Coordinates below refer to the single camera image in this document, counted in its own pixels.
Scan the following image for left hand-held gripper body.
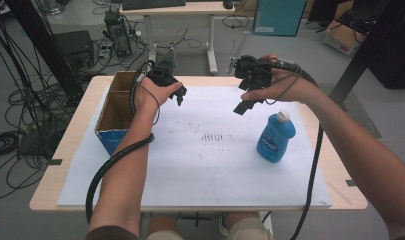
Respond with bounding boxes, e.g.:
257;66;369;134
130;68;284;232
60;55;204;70
145;48;188;100

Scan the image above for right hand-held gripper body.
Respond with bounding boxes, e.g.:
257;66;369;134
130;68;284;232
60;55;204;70
233;54;275;93

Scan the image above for blue bottle with white cap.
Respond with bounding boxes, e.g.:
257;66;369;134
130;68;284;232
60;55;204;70
256;109;297;164

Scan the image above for cardboard box with blue outside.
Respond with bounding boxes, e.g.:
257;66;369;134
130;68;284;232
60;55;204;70
94;70;142;157

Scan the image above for person's left hand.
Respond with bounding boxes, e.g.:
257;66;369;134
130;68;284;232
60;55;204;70
133;77;184;117

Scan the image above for person's right hand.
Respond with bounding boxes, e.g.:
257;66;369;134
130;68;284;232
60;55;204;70
240;54;321;105

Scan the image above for teal cabinet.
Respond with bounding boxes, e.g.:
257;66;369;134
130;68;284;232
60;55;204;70
252;0;308;37

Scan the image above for black computer tower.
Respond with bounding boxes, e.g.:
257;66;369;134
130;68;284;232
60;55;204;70
103;9;134;58

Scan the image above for white desk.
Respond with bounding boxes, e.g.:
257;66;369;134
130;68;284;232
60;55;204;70
118;0;237;76

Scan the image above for white table mat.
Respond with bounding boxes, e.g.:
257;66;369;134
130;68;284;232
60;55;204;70
57;84;333;209

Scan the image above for black keyboard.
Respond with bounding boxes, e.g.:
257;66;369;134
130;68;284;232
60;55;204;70
121;0;187;11

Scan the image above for brown cardboard box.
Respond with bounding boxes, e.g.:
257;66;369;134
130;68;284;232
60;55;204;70
322;19;368;57

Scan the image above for black equipment box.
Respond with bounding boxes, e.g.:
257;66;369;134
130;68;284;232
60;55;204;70
52;30;96;69

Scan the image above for dark floor mat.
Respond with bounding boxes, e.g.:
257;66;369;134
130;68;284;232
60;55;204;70
318;83;383;140

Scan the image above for black metal stand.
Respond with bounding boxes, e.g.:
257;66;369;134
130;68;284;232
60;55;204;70
3;0;85;105
329;0;405;105

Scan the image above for person's white shoe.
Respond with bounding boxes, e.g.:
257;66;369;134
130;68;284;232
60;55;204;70
217;212;230;237

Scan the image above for person's beige shorts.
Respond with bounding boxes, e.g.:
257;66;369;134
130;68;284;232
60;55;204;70
145;217;275;240

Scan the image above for black cabinet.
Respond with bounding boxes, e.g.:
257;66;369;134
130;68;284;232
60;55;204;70
367;13;405;90

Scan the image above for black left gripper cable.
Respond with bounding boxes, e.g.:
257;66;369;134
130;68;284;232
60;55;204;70
85;61;156;225

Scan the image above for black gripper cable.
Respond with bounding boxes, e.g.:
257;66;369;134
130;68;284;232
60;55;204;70
85;61;156;225
266;60;325;240

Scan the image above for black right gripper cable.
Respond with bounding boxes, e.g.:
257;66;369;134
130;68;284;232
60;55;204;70
266;60;325;240

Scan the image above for bundle of black floor cables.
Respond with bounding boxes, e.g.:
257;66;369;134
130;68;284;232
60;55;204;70
0;19;78;201

